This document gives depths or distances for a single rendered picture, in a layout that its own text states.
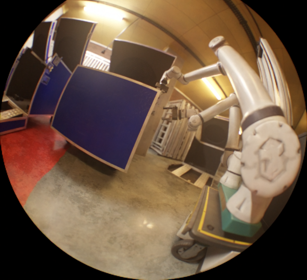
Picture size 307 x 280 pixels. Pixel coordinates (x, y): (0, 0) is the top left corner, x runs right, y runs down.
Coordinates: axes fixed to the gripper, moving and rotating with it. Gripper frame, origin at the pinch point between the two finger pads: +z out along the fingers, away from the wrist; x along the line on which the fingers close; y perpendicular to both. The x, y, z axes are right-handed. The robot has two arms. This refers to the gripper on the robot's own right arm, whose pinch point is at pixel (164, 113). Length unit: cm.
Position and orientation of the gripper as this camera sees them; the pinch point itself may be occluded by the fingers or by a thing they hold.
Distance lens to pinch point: 101.7
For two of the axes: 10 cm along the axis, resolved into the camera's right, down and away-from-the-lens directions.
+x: -1.6, 8.8, -4.4
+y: -2.5, -4.7, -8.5
